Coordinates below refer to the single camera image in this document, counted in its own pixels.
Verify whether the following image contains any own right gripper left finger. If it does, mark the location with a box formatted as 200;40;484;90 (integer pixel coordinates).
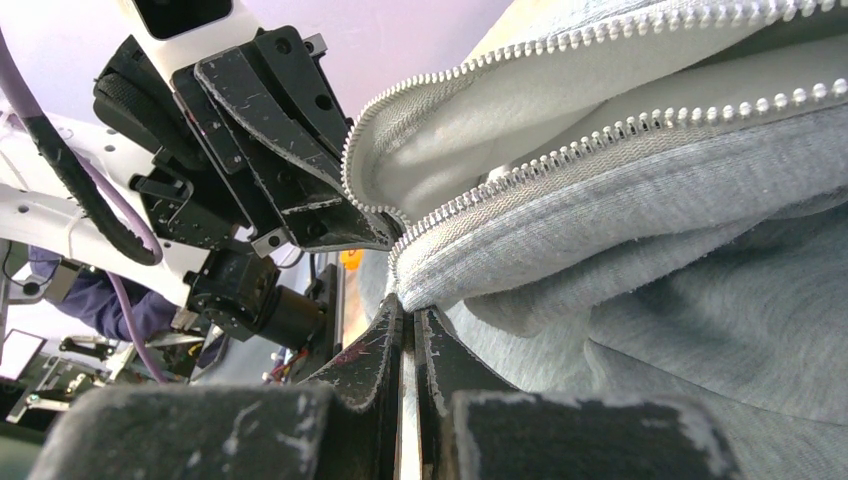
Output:
30;295;404;479

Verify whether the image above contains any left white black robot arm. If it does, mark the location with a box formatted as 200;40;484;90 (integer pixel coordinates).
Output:
1;26;403;479

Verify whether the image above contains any person in blue clothing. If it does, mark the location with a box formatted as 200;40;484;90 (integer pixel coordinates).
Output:
48;270;178;342

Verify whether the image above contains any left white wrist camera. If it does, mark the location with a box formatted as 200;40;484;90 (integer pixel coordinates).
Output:
116;1;261;91

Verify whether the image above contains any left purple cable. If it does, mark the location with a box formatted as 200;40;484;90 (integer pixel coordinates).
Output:
0;29;174;386

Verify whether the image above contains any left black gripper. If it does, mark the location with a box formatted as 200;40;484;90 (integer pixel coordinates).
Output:
94;26;396;257

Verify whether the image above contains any grey zip-up jacket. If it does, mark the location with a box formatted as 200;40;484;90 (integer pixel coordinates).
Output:
343;1;847;479

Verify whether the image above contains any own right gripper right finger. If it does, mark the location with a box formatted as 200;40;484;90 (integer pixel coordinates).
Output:
413;307;742;479

